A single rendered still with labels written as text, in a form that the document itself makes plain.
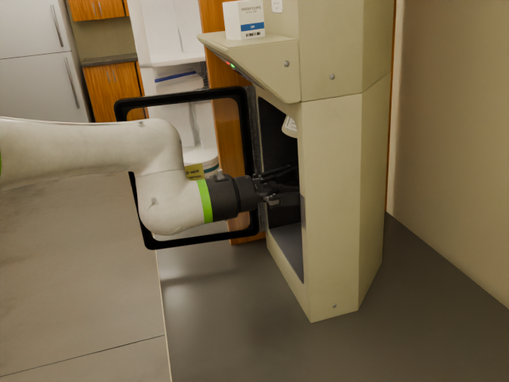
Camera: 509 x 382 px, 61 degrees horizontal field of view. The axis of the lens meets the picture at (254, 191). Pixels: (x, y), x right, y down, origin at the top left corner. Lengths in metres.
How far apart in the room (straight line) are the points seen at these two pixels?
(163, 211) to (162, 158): 0.10
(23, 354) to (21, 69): 3.76
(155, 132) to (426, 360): 0.66
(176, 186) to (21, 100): 5.00
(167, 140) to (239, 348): 0.44
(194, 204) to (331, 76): 0.35
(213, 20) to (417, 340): 0.80
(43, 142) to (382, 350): 0.70
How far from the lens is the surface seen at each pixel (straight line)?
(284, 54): 0.70
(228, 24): 0.79
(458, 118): 1.10
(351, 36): 0.75
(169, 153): 0.85
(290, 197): 0.86
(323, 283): 0.90
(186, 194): 0.85
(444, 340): 0.96
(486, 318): 1.03
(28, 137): 0.72
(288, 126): 0.87
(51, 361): 2.52
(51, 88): 5.70
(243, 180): 0.88
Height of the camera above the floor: 1.58
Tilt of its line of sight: 25 degrees down
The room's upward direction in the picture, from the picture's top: 5 degrees counter-clockwise
